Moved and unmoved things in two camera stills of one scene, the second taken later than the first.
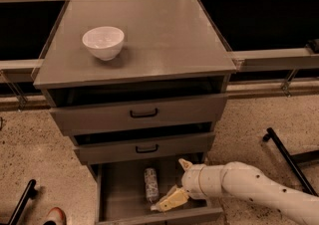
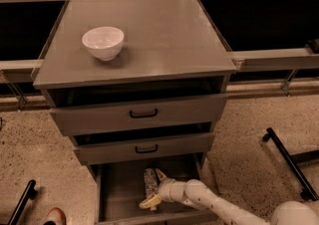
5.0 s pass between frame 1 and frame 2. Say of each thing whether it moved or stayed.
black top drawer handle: stayed
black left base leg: stayed
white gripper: moved
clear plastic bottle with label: stayed
